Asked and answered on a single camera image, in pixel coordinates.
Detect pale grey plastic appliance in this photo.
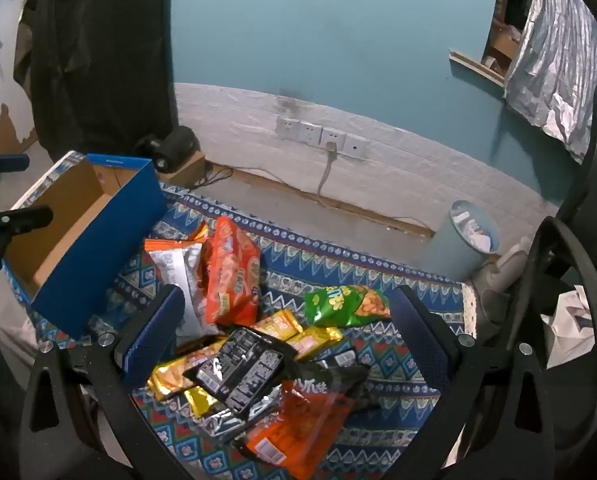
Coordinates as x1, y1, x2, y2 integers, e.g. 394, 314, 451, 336
471, 237, 535, 332

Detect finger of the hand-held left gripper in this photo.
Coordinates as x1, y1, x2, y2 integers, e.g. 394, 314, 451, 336
0, 146, 30, 181
0, 205, 54, 272

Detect wooden window sill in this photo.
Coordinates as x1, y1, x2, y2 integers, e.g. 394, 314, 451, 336
449, 49, 507, 86

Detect dark snack packet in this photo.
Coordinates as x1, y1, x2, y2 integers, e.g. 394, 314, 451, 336
282, 347, 372, 413

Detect green snack packet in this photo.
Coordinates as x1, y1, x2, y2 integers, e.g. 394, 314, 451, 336
305, 285, 392, 329

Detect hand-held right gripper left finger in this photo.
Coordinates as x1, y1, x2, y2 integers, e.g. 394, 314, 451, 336
18, 284, 194, 480

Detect crumpled white cloth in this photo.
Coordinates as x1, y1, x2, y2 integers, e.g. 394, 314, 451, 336
541, 284, 597, 369

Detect black cables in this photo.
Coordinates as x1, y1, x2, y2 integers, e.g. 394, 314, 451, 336
202, 159, 235, 187

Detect patterned blue blanket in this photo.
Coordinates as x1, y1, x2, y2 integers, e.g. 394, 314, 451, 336
3, 150, 467, 480

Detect grey power cable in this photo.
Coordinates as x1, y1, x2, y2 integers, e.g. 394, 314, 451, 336
317, 142, 337, 202

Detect blue cardboard box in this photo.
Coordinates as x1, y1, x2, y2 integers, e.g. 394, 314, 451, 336
2, 153, 168, 341

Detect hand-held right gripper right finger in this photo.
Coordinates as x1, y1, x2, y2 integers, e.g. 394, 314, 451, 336
379, 285, 569, 480

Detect black white-print snack packet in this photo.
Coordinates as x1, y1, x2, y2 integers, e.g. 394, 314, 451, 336
183, 327, 298, 417

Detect golden orange snack packet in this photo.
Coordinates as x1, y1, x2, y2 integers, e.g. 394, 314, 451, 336
147, 342, 226, 402

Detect white grey snack packet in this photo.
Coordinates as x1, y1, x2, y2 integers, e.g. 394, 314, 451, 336
146, 240, 220, 339

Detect light blue trash bin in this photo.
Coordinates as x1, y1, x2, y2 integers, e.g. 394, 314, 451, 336
421, 199, 501, 281

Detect clear orange snack packet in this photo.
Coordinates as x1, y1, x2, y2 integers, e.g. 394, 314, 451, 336
233, 380, 357, 479

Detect black camera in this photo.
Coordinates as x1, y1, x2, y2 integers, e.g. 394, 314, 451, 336
135, 125, 200, 174

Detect silver foil curtain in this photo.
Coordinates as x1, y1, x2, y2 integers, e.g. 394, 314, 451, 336
503, 0, 597, 164

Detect large orange snack bag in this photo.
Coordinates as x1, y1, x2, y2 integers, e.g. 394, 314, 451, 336
204, 216, 262, 329

